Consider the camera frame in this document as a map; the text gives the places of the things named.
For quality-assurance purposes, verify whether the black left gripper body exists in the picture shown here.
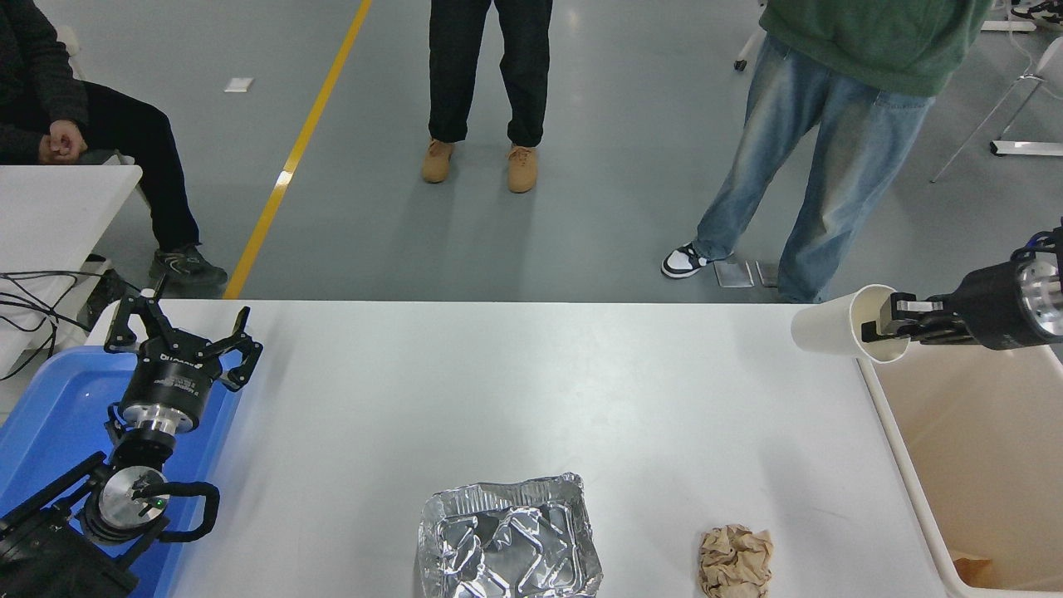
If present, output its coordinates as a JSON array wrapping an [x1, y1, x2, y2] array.
[[122, 349, 220, 416]]

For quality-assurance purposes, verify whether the grey wheeled office chair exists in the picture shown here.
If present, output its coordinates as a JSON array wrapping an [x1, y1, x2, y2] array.
[[51, 23, 142, 167]]

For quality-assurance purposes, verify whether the person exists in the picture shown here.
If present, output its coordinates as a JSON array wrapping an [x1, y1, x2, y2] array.
[[661, 0, 993, 304], [0, 0, 229, 325], [420, 0, 555, 194]]

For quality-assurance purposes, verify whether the crumpled tan paper ball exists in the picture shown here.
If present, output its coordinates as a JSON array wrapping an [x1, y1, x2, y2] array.
[[698, 524, 776, 598]]

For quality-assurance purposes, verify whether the white paper cup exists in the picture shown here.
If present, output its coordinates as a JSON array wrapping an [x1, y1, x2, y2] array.
[[791, 284, 913, 364]]

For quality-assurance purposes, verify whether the large pale plastic bin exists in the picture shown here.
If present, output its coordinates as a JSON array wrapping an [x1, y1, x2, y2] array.
[[855, 341, 1063, 598]]

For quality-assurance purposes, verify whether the person's left hand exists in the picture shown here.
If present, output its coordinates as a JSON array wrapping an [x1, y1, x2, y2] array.
[[51, 119, 88, 159]]

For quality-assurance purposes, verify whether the white wheeled chair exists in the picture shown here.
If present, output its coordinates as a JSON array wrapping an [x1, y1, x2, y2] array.
[[734, 17, 769, 72]]

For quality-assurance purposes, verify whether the white side table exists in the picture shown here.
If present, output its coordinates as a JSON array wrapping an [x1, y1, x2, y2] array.
[[0, 164, 145, 375]]

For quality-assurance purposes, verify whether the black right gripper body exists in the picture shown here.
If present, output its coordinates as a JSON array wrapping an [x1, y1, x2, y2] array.
[[953, 261, 1035, 350]]

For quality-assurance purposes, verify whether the black cable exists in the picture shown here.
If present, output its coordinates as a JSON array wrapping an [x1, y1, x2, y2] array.
[[0, 267, 154, 292], [0, 320, 61, 380], [0, 291, 94, 331]]

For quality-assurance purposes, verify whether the blue plastic tray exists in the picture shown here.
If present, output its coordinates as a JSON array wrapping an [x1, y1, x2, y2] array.
[[0, 343, 244, 598]]

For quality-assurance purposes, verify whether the foil tray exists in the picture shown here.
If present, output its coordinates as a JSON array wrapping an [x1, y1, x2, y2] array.
[[418, 473, 605, 598]]

